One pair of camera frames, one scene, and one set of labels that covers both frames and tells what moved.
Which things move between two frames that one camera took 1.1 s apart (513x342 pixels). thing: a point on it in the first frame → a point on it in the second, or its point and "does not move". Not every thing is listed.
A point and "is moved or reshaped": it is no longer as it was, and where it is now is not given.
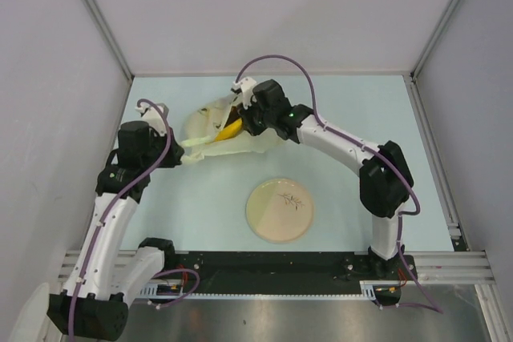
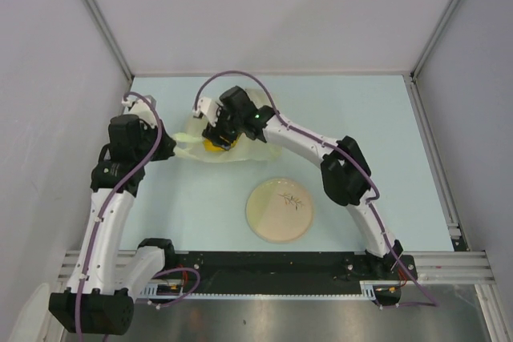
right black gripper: (245, 115) → (215, 133)
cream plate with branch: (280, 210) does not move
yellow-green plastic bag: (203, 125) is moved or reshaped
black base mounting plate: (286, 272) does not move
